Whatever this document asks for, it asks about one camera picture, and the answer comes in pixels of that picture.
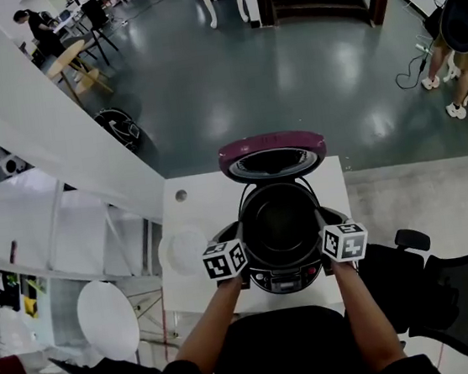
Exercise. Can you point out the white square table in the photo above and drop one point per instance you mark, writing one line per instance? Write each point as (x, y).
(201, 198)

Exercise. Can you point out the white perforated steamer tray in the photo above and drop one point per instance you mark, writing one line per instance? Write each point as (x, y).
(187, 251)

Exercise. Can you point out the black round device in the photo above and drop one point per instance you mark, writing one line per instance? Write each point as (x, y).
(119, 130)

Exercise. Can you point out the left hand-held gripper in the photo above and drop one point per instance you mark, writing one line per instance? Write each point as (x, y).
(224, 261)

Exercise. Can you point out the black pot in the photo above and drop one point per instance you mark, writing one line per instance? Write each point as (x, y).
(281, 227)

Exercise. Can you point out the round white side table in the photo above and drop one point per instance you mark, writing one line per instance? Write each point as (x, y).
(106, 320)

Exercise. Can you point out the white metal frame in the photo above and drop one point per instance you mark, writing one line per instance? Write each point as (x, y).
(79, 273)

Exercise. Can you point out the black mesh office chair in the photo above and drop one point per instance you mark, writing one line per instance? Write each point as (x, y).
(463, 293)

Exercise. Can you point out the maroon rice cooker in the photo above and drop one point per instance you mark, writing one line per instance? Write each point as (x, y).
(271, 143)

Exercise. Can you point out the person's right forearm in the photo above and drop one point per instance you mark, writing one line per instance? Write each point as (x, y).
(366, 318)

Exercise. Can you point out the round wooden table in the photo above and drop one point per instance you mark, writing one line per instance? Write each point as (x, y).
(66, 60)

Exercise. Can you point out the yellow box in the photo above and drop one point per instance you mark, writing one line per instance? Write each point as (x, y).
(30, 306)

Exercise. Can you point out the person's left forearm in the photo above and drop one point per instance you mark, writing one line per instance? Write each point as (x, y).
(209, 333)

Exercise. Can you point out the white power strip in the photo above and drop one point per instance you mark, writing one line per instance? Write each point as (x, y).
(422, 48)

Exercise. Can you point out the white long desk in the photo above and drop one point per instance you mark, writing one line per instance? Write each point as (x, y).
(16, 208)

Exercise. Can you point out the person's black shirt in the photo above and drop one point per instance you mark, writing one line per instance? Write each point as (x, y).
(288, 353)

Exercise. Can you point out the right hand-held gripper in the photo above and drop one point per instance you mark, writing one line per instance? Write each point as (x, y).
(347, 244)

